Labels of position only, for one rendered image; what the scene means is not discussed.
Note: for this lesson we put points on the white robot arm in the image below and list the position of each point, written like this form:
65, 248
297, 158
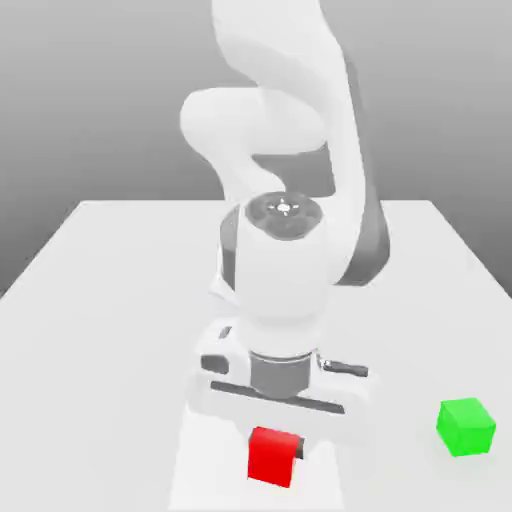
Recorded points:
280, 272

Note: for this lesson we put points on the small green cube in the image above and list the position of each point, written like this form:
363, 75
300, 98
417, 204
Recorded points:
466, 427

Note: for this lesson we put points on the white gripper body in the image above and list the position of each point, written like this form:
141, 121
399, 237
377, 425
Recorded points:
276, 414

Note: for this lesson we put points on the small red cube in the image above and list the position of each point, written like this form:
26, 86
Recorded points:
270, 456

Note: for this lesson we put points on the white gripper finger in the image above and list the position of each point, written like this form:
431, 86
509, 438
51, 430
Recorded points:
299, 447

